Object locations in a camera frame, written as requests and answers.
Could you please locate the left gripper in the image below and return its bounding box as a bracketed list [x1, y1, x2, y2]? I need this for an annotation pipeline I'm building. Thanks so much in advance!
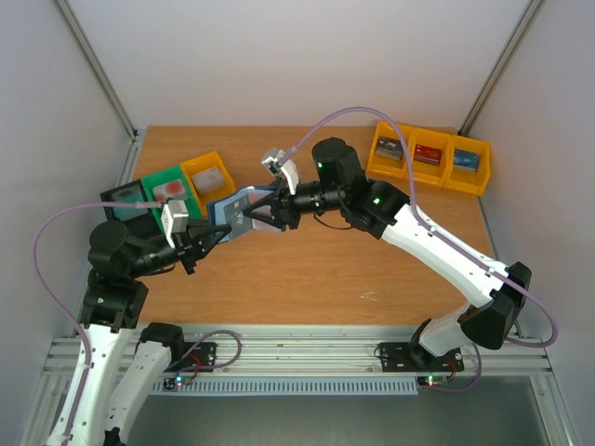
[128, 217, 232, 278]

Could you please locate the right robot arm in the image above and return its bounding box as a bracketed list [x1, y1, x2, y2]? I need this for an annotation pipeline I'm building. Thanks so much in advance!
[243, 138, 532, 371]

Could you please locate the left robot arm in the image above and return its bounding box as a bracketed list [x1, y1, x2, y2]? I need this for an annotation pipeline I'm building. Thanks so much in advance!
[46, 220, 231, 445]

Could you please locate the white card stack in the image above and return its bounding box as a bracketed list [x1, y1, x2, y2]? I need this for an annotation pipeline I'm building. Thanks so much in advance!
[191, 166, 225, 194]

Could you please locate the red spot card stack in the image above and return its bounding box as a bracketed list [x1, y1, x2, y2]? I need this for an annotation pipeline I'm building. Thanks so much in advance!
[152, 178, 189, 202]

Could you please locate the teal card stack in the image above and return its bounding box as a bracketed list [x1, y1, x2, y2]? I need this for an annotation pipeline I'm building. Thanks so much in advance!
[112, 191, 149, 221]

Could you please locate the black card stack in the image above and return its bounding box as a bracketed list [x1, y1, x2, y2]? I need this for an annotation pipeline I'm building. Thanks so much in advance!
[376, 137, 404, 161]

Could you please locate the blue card stack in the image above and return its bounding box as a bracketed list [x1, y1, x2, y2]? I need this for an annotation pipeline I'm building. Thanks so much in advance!
[454, 149, 481, 171]

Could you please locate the yellow bin left side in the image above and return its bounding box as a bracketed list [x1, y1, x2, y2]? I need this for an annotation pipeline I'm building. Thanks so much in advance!
[180, 151, 237, 216]

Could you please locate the yellow bin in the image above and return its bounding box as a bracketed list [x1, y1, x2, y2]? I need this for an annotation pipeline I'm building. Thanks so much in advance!
[443, 135, 491, 196]
[180, 151, 237, 216]
[406, 127, 453, 187]
[366, 121, 414, 178]

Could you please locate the green bin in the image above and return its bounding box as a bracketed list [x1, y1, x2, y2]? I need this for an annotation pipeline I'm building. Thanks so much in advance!
[140, 164, 202, 219]

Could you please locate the black bin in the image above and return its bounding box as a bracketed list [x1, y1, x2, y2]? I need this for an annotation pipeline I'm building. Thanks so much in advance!
[99, 180, 161, 237]

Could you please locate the left corner aluminium profile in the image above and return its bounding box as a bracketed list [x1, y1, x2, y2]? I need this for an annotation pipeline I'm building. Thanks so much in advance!
[54, 0, 140, 154]

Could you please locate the corner aluminium profile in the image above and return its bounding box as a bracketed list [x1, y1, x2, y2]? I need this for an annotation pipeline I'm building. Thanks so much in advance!
[54, 0, 140, 154]
[457, 0, 547, 137]

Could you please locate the yellow bin far left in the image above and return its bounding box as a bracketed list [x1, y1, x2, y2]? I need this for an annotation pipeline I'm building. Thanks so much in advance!
[366, 121, 414, 178]

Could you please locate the left controller board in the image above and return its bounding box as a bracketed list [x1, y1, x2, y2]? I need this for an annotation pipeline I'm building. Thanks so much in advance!
[162, 375, 193, 391]

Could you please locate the controller board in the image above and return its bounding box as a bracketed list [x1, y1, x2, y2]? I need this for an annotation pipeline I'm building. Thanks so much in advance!
[162, 375, 193, 391]
[417, 374, 450, 388]

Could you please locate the yellow bin middle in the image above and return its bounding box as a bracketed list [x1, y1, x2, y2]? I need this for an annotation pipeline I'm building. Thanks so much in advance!
[406, 127, 453, 187]

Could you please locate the yellow bin far right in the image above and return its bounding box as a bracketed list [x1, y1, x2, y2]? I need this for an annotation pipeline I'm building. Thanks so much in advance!
[443, 135, 491, 196]

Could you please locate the right controller board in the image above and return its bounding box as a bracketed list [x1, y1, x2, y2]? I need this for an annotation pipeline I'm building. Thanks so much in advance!
[417, 374, 450, 388]

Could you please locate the right corner aluminium profile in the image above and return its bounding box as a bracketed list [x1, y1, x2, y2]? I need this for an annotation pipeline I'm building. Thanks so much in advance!
[457, 0, 547, 137]

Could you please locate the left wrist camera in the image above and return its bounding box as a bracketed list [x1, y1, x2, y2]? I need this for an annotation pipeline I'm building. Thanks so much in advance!
[161, 200, 189, 248]

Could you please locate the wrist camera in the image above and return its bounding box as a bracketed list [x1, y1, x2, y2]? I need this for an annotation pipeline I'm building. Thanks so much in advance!
[161, 200, 189, 248]
[261, 148, 300, 195]

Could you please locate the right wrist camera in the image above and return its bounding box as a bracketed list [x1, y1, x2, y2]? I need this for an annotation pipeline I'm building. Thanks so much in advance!
[261, 148, 300, 195]

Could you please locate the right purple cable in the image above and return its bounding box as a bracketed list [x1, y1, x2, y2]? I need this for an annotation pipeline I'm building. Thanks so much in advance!
[278, 106, 559, 348]

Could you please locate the purple cable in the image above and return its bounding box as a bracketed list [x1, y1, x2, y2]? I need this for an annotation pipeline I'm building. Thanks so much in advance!
[33, 200, 164, 446]
[278, 106, 559, 348]

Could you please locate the aluminium rail base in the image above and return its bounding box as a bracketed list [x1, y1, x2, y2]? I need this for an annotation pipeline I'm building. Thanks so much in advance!
[41, 322, 554, 378]

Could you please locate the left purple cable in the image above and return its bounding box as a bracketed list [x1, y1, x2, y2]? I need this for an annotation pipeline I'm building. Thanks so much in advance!
[33, 200, 164, 446]

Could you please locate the grey slotted cable duct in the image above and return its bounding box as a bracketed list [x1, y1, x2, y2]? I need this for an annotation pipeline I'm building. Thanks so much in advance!
[150, 376, 417, 398]

